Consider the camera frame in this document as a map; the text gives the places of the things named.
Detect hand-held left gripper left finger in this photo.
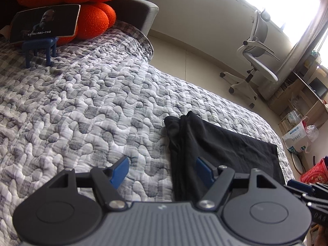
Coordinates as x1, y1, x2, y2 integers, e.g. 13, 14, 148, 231
48, 156, 130, 211

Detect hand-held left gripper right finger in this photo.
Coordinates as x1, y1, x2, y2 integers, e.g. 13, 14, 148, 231
195, 157, 280, 212

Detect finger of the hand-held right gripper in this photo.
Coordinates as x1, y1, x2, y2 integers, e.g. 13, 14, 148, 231
286, 179, 328, 198
295, 192, 328, 207

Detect black shirt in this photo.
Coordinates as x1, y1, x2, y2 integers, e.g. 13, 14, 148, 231
164, 111, 285, 202

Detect red bucket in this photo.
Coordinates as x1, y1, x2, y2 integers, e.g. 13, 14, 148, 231
300, 156, 328, 183

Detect white round board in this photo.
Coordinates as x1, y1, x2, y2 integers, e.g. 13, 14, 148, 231
291, 151, 305, 173

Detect white paper bag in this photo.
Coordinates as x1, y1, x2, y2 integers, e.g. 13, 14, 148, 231
282, 116, 312, 154

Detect clear plastic bag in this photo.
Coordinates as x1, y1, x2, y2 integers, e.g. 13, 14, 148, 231
304, 125, 319, 142

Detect grey checked quilt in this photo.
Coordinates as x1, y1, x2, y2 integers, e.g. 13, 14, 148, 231
0, 20, 295, 246

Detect wooden desk with shelves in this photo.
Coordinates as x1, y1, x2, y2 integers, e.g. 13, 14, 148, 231
268, 54, 328, 139

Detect black monitor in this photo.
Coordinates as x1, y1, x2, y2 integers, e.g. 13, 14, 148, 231
309, 78, 328, 99

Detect white office chair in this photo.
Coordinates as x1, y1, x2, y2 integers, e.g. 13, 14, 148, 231
220, 9, 281, 108

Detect beige curtain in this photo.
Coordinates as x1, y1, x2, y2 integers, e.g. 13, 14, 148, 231
259, 0, 328, 100

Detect blue phone stand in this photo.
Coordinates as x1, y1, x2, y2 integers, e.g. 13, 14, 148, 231
22, 37, 59, 69

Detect grey sofa armrest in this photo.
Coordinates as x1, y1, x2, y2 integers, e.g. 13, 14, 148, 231
108, 0, 159, 38

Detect smartphone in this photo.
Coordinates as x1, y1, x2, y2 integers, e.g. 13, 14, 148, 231
9, 3, 81, 44

